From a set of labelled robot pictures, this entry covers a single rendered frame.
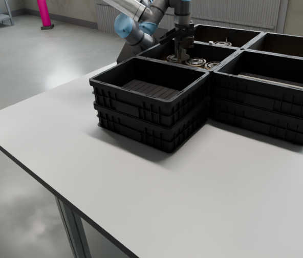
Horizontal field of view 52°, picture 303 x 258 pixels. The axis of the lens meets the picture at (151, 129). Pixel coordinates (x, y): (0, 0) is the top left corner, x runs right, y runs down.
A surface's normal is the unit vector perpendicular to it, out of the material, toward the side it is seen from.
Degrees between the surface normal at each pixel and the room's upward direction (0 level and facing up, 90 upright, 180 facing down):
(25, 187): 0
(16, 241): 0
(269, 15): 90
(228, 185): 0
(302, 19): 90
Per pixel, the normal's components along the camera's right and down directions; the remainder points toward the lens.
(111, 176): -0.07, -0.84
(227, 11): -0.68, 0.44
